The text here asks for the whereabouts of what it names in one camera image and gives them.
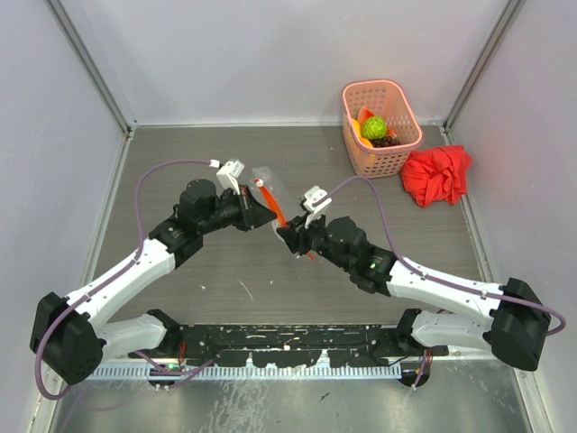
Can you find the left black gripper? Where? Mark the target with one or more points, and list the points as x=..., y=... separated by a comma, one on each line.
x=252, y=214

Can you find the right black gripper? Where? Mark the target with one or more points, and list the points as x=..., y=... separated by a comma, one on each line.
x=297, y=226

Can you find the clear orange zip top bag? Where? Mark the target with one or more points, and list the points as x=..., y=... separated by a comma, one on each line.
x=270, y=187

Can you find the green toy custard apple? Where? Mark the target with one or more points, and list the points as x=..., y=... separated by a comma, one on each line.
x=374, y=127

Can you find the pink plastic basket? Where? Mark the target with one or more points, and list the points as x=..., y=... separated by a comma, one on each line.
x=386, y=99

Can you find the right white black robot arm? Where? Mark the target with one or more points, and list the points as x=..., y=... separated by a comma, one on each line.
x=506, y=320

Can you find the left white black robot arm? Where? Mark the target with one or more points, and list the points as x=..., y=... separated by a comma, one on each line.
x=73, y=335

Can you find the orange toy fruit slice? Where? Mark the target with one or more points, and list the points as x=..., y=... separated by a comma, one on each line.
x=357, y=126

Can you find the purple toy grape bunch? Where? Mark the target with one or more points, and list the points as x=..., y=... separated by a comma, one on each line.
x=384, y=142

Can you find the toy watermelon slice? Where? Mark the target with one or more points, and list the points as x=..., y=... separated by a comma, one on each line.
x=365, y=113

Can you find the red crumpled cloth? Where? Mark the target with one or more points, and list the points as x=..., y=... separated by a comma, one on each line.
x=436, y=174

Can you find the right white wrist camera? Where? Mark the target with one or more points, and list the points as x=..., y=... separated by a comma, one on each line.
x=315, y=202

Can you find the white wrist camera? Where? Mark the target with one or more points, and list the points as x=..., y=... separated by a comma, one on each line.
x=315, y=202
x=228, y=173

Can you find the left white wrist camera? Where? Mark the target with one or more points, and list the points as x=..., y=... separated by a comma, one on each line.
x=228, y=173

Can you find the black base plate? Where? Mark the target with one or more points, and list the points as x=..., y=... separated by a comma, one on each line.
x=285, y=346

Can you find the grey slotted cable duct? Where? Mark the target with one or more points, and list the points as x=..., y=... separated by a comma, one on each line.
x=127, y=371

